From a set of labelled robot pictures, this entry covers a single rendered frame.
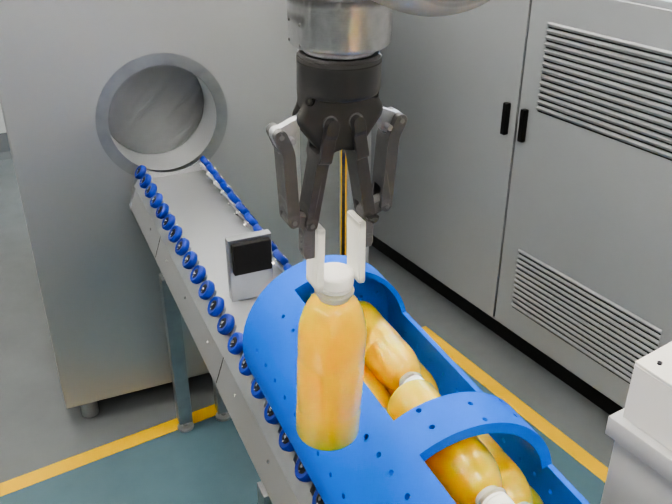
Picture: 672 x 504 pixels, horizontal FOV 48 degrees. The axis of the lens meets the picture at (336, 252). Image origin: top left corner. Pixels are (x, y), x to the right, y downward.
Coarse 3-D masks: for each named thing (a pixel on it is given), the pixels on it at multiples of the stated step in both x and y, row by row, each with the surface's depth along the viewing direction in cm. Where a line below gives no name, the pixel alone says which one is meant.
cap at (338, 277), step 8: (328, 264) 79; (336, 264) 79; (344, 264) 79; (328, 272) 77; (336, 272) 77; (344, 272) 78; (352, 272) 78; (328, 280) 76; (336, 280) 76; (344, 280) 76; (352, 280) 77; (328, 288) 76; (336, 288) 76; (344, 288) 77
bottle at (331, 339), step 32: (352, 288) 79; (320, 320) 78; (352, 320) 78; (320, 352) 79; (352, 352) 79; (320, 384) 81; (352, 384) 82; (320, 416) 83; (352, 416) 85; (320, 448) 86
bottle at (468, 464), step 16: (416, 384) 102; (400, 400) 101; (416, 400) 100; (448, 448) 92; (464, 448) 91; (480, 448) 92; (432, 464) 93; (448, 464) 91; (464, 464) 90; (480, 464) 90; (496, 464) 91; (448, 480) 91; (464, 480) 89; (480, 480) 89; (496, 480) 90; (464, 496) 89; (480, 496) 88
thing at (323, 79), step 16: (304, 64) 65; (320, 64) 64; (336, 64) 64; (352, 64) 64; (368, 64) 64; (304, 80) 65; (320, 80) 64; (336, 80) 64; (352, 80) 64; (368, 80) 65; (304, 96) 66; (320, 96) 65; (336, 96) 65; (352, 96) 65; (368, 96) 66; (304, 112) 67; (320, 112) 67; (336, 112) 68; (352, 112) 69; (368, 112) 69; (304, 128) 68; (320, 128) 68; (368, 128) 70; (320, 144) 69; (336, 144) 69; (352, 144) 70
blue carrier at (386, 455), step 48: (288, 288) 123; (384, 288) 136; (288, 336) 116; (288, 384) 112; (288, 432) 113; (384, 432) 94; (432, 432) 91; (480, 432) 92; (528, 432) 96; (336, 480) 97; (384, 480) 90; (432, 480) 86; (528, 480) 106
